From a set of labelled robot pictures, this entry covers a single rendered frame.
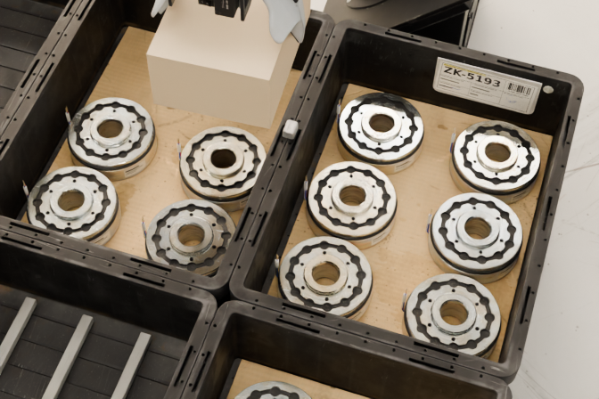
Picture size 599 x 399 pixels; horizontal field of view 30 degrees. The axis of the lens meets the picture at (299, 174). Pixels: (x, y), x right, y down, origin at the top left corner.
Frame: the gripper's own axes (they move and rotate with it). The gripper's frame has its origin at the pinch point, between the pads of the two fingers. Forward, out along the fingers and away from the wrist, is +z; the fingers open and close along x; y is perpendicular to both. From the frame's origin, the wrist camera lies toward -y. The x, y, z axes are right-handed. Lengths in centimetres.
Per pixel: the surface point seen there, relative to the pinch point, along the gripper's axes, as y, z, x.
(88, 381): 29.6, 26.9, -8.0
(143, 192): 5.6, 26.9, -10.3
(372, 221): 4.2, 24.0, 16.7
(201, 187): 5.1, 23.7, -3.2
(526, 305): 13.6, 18.2, 34.4
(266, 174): 5.7, 16.9, 4.9
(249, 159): -0.1, 23.7, 1.0
